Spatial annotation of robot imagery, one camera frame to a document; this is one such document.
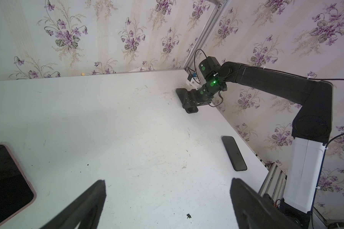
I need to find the black phone near right edge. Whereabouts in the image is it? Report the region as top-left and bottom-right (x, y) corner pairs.
(221, 136), (247, 171)

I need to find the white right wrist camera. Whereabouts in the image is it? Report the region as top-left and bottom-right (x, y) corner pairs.
(186, 73), (201, 90)

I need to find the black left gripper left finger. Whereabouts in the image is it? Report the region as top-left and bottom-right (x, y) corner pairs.
(42, 180), (107, 229)

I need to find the aluminium mounting rail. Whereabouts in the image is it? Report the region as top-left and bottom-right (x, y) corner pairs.
(259, 163), (287, 203)

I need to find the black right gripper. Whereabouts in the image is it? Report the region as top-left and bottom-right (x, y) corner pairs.
(175, 86), (226, 114)

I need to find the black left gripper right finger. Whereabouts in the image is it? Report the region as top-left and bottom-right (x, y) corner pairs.
(230, 178), (299, 229)

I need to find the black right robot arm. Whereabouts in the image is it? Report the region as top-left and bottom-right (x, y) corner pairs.
(176, 56), (333, 229)

